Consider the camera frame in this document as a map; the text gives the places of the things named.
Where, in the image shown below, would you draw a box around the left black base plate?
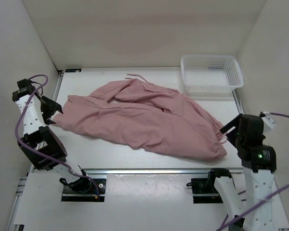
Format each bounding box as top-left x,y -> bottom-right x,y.
59,178 -> 106,202

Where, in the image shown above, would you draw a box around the white plastic mesh basket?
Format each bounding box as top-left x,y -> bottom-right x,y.
181,54 -> 244,95

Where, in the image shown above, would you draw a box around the purple cable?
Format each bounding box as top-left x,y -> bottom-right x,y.
215,112 -> 289,231
15,75 -> 101,200

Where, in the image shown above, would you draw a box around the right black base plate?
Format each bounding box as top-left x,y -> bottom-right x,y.
186,178 -> 223,204

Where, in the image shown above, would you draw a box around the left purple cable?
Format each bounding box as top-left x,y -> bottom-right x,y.
15,75 -> 101,200

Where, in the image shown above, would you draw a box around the black corner bracket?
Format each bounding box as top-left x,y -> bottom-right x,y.
65,68 -> 82,73

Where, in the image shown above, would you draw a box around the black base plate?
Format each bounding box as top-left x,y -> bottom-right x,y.
186,178 -> 223,204
59,178 -> 106,202

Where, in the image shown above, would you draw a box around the pink trousers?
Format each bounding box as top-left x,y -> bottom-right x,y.
54,78 -> 227,161

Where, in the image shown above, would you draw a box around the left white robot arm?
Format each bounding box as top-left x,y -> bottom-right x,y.
12,78 -> 94,193

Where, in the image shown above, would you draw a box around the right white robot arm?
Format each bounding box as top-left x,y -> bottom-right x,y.
207,112 -> 276,231

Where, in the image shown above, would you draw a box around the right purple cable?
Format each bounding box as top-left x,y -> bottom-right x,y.
215,112 -> 289,231

